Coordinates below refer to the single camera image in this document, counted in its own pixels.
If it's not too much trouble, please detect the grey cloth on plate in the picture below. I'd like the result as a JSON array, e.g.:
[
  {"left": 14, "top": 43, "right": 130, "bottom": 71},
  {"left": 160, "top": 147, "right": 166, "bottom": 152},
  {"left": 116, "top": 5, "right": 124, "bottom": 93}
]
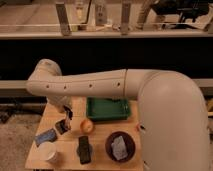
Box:
[{"left": 111, "top": 136, "right": 128, "bottom": 160}]

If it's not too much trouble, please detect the wooden table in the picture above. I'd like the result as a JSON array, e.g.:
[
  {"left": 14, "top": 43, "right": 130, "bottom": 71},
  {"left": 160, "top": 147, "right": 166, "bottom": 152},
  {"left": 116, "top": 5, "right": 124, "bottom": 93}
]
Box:
[{"left": 25, "top": 97, "right": 143, "bottom": 171}]

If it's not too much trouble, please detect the green plastic tray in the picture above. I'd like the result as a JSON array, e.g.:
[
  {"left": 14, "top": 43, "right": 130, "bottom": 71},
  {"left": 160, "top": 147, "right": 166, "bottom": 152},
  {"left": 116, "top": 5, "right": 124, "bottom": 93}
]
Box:
[{"left": 86, "top": 98, "right": 131, "bottom": 121}]

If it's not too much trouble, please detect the dark brown plate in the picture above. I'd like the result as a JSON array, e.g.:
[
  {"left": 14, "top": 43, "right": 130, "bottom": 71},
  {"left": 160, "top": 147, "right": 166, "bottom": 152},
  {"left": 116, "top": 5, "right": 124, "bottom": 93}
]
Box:
[{"left": 105, "top": 131, "right": 136, "bottom": 163}]

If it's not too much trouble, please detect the black remote-shaped object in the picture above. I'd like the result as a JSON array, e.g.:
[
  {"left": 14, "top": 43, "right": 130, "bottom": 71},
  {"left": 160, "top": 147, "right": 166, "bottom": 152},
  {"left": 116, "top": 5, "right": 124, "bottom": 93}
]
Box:
[{"left": 77, "top": 136, "right": 91, "bottom": 164}]

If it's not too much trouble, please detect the dark brush block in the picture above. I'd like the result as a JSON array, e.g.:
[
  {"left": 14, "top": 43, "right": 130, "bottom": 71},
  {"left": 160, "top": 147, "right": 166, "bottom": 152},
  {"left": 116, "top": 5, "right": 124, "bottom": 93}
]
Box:
[{"left": 55, "top": 119, "right": 68, "bottom": 134}]

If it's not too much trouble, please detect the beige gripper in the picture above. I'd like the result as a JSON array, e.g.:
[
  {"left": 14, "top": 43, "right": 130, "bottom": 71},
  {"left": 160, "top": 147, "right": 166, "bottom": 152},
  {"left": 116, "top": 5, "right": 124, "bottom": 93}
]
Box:
[{"left": 47, "top": 96, "right": 73, "bottom": 130}]

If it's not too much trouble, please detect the orange round fruit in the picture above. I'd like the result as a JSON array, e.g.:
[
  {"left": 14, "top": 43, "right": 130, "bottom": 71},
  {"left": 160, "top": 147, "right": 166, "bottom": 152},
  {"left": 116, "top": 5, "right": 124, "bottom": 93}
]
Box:
[{"left": 80, "top": 119, "right": 94, "bottom": 134}]

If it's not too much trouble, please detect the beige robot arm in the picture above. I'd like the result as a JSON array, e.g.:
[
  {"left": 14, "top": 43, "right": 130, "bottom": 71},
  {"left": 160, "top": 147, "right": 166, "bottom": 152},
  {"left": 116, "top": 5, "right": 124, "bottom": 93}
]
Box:
[{"left": 26, "top": 59, "right": 211, "bottom": 171}]

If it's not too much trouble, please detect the blue sponge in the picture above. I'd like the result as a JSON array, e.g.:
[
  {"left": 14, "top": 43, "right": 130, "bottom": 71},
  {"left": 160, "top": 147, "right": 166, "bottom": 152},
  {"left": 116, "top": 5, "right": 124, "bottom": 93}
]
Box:
[{"left": 35, "top": 129, "right": 57, "bottom": 146}]

